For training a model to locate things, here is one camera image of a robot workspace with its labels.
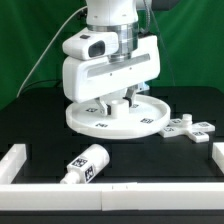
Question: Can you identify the white cable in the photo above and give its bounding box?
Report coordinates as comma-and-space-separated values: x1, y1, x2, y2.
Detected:
15, 5, 88, 98

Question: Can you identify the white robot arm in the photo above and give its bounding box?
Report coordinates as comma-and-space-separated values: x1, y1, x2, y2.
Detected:
62, 0, 180, 116

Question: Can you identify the white cross-shaped table base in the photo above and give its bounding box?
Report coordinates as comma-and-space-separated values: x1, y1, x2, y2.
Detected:
159, 114, 215, 143

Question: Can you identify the white round table top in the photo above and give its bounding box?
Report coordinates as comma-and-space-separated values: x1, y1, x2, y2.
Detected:
66, 94, 171, 139

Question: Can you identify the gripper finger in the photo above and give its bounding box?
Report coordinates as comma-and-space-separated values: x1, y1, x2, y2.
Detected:
95, 97, 108, 116
124, 85, 138, 106

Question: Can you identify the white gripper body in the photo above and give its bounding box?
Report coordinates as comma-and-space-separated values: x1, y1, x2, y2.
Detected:
62, 35, 159, 103

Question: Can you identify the white left fence bar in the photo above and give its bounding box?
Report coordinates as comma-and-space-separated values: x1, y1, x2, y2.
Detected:
0, 144, 27, 185

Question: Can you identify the black cable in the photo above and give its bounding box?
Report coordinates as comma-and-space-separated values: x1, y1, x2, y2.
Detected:
22, 79, 64, 89

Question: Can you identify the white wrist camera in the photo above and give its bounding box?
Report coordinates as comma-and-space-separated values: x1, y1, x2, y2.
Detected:
62, 31, 119, 60

